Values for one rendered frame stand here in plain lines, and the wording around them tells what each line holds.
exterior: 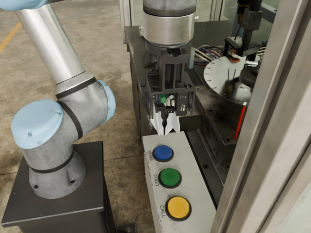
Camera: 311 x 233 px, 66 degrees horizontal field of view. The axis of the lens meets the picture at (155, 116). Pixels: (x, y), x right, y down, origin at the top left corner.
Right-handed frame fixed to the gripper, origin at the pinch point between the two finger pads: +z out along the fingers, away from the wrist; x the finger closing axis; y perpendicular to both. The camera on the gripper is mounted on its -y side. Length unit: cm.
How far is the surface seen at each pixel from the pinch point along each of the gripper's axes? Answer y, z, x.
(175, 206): 14.1, 7.3, -0.2
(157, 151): -0.1, 7.3, -1.2
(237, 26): -76, 7, 52
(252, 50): -28.1, -2.5, 33.7
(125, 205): -43, 98, -13
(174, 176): 7.5, 7.3, 1.0
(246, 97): -11.5, 3.1, 25.1
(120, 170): -69, 98, -15
